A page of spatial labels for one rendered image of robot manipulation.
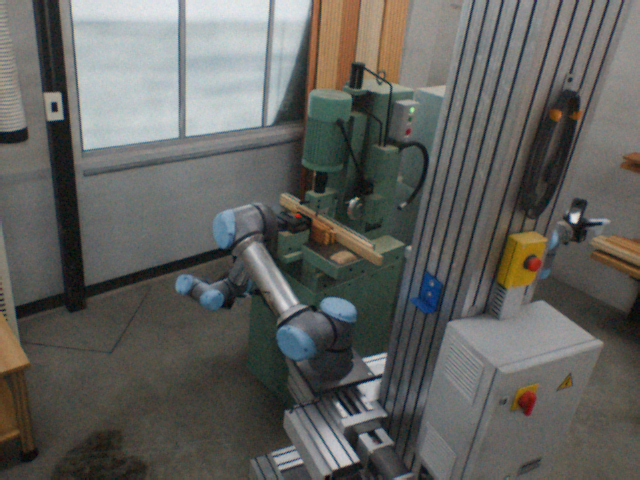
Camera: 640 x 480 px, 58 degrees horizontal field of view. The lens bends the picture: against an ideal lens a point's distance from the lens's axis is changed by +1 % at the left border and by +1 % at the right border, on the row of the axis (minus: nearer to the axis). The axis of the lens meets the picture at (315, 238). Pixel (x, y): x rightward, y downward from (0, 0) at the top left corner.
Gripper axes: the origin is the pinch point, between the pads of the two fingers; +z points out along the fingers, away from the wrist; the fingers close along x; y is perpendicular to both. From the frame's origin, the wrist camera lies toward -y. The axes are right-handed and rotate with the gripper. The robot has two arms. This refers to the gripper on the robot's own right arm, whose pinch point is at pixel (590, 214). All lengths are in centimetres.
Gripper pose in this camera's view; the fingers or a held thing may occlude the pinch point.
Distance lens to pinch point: 243.4
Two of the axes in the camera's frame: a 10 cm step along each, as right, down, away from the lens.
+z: 7.5, -2.3, 6.2
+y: -0.2, 9.3, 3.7
